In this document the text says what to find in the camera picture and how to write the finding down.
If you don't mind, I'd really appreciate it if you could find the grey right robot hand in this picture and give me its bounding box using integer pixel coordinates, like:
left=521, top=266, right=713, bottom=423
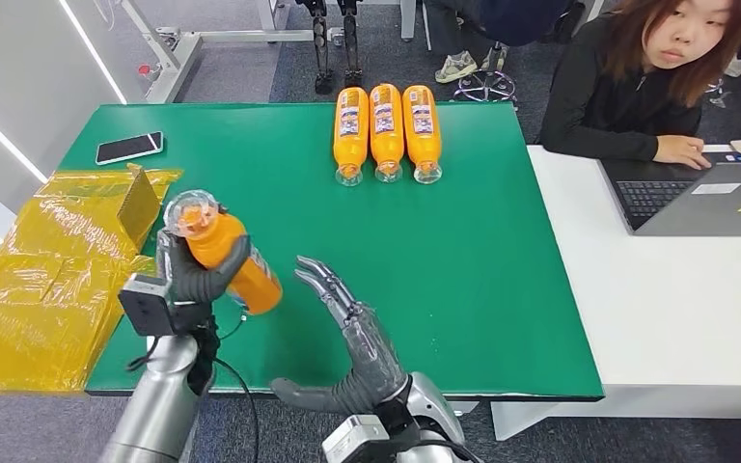
left=271, top=255, right=409, bottom=415

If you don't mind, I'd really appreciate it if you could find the orange juice bottle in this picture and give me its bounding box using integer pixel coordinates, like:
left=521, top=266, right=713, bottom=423
left=369, top=83, right=405, bottom=184
left=332, top=86, right=371, bottom=188
left=163, top=189, right=284, bottom=315
left=401, top=84, right=443, bottom=185

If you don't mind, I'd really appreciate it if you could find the yellow plastic-wrapped cardboard package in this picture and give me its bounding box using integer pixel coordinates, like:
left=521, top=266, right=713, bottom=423
left=0, top=164, right=184, bottom=395

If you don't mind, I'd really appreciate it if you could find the green table mat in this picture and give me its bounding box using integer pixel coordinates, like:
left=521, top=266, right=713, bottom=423
left=57, top=101, right=605, bottom=402

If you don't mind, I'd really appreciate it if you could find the person's hand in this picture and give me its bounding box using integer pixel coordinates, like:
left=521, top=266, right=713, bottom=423
left=653, top=134, right=714, bottom=171

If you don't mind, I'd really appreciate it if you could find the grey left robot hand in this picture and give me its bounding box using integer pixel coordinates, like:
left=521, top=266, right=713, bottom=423
left=155, top=230, right=254, bottom=335

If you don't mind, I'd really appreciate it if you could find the white metal frame stand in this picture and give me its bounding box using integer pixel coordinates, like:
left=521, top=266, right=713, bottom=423
left=111, top=0, right=418, bottom=105

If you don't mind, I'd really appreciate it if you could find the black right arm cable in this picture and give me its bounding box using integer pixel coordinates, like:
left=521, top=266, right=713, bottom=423
left=405, top=437, right=483, bottom=463

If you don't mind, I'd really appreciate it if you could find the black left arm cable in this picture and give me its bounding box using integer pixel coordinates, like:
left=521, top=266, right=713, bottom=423
left=213, top=356, right=261, bottom=463

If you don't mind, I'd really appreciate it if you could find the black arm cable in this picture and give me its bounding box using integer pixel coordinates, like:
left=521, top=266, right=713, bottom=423
left=405, top=437, right=483, bottom=463
left=213, top=356, right=261, bottom=463

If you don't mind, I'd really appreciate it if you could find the white side table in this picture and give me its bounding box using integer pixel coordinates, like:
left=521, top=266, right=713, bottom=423
left=490, top=143, right=741, bottom=442

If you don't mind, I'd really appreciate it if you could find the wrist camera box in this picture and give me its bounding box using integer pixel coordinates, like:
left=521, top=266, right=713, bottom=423
left=118, top=274, right=177, bottom=338
left=322, top=415, right=392, bottom=463

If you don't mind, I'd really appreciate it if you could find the chrome chair base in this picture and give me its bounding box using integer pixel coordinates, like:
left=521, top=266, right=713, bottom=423
left=453, top=44, right=519, bottom=105
left=705, top=76, right=733, bottom=109

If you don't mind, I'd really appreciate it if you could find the black smartphone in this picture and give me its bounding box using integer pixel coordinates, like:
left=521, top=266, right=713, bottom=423
left=96, top=131, right=165, bottom=167

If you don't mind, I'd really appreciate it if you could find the grey laptop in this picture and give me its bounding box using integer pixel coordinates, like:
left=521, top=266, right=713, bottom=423
left=600, top=151, right=741, bottom=237

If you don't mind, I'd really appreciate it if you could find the black robot leg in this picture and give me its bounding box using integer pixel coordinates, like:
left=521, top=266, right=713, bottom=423
left=296, top=0, right=337, bottom=95
left=337, top=0, right=366, bottom=88

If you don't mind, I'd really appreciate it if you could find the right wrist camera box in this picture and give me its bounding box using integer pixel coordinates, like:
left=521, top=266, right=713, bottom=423
left=322, top=415, right=392, bottom=463

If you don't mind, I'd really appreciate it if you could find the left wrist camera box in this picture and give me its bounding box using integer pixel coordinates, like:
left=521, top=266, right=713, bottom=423
left=118, top=274, right=177, bottom=338

